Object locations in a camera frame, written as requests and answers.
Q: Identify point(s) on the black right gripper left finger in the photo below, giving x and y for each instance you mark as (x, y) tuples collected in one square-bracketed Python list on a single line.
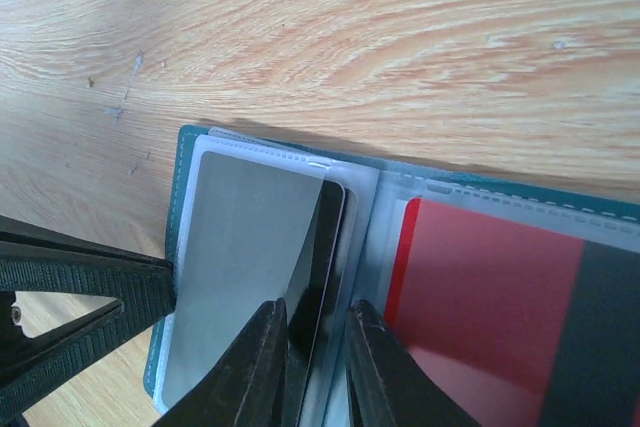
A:
[(254, 381)]

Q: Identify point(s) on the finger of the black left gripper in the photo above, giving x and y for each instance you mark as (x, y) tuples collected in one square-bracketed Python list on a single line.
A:
[(128, 293)]

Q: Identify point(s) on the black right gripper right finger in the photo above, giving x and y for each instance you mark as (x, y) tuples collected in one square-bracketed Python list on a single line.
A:
[(386, 387)]

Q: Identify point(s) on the red black stripe card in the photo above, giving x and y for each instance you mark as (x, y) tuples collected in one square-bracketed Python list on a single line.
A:
[(521, 326)]

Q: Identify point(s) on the teal leather card holder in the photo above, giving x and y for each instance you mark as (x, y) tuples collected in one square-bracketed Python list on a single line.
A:
[(377, 192)]

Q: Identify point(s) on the grey black card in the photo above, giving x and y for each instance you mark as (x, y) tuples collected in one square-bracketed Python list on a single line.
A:
[(256, 226)]

